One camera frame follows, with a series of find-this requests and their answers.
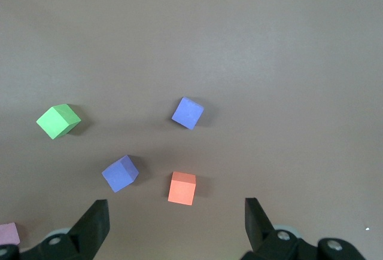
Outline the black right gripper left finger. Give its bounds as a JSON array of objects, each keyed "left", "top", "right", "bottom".
[{"left": 0, "top": 199, "right": 111, "bottom": 260}]

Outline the purple foam cube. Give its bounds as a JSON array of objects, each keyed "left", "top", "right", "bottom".
[
  {"left": 101, "top": 154, "right": 140, "bottom": 194},
  {"left": 171, "top": 96, "right": 205, "bottom": 130}
]

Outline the green foam cube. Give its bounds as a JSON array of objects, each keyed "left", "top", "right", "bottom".
[{"left": 35, "top": 103, "right": 82, "bottom": 140}]

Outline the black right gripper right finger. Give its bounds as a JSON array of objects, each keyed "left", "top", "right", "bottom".
[{"left": 242, "top": 197, "right": 367, "bottom": 260}]

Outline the orange foam cube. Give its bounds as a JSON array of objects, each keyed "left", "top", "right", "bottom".
[{"left": 167, "top": 171, "right": 197, "bottom": 206}]

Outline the pink foam cube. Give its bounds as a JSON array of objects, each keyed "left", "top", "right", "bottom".
[{"left": 0, "top": 222, "right": 21, "bottom": 246}]

